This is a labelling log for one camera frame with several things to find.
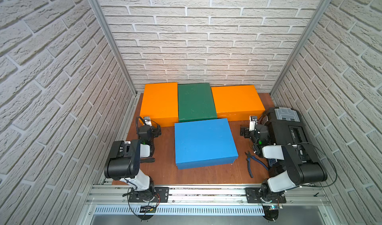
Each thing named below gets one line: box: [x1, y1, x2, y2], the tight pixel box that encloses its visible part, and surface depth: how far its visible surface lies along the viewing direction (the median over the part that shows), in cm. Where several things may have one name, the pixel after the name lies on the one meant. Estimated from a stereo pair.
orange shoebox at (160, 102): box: [139, 82, 179, 128], surface depth 99 cm
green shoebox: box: [178, 82, 218, 123], surface depth 100 cm
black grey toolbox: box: [266, 107, 323, 166], surface depth 82 cm
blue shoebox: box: [174, 117, 239, 170], surface depth 82 cm
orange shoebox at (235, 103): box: [211, 85, 266, 122], surface depth 100 cm
